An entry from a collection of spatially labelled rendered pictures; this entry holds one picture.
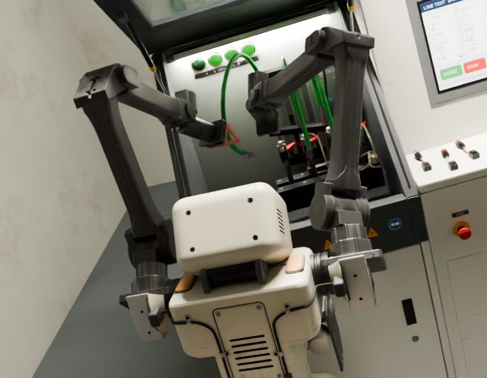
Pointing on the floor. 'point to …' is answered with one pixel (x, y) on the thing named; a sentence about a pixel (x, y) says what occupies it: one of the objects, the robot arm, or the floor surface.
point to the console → (377, 13)
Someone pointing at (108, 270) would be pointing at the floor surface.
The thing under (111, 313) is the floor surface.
